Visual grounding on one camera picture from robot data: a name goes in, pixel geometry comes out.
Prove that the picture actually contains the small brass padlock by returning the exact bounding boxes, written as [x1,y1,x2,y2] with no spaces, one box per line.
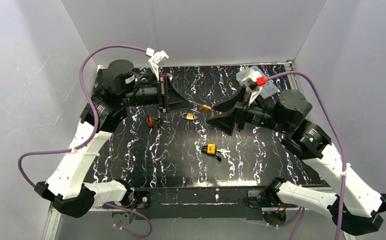
[181,112,197,121]

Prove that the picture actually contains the black head keys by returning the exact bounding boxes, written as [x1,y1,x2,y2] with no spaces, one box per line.
[152,117,170,128]

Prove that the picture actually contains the long shackle orange padlock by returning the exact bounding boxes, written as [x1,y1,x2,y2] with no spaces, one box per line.
[189,100,213,114]

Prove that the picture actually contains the yellow padlock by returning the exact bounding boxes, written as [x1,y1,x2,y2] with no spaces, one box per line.
[201,143,222,162]

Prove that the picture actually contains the orange black padlock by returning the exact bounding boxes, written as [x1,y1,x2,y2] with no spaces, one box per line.
[147,116,153,128]

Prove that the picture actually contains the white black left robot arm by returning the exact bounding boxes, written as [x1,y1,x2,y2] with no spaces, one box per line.
[34,59,192,218]

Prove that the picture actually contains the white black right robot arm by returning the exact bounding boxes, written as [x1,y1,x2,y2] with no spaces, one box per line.
[206,88,386,236]

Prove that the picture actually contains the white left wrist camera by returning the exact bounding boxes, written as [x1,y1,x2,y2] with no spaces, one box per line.
[145,47,169,83]

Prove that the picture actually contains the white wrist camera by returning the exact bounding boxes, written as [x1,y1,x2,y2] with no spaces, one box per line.
[145,47,169,83]
[241,69,267,106]

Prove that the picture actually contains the silver keys on ring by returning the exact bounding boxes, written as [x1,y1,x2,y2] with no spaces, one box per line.
[216,149,231,156]

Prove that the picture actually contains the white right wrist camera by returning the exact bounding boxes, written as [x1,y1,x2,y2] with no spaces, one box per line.
[241,69,267,106]

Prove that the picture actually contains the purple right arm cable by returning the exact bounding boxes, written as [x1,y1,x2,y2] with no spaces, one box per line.
[265,71,348,240]

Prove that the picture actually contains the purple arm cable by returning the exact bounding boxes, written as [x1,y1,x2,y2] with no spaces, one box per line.
[265,71,348,240]
[17,44,153,239]

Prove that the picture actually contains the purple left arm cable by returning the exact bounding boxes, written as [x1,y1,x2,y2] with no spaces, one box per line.
[17,44,153,239]

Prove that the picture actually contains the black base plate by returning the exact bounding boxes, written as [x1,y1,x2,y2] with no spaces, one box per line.
[101,187,299,221]

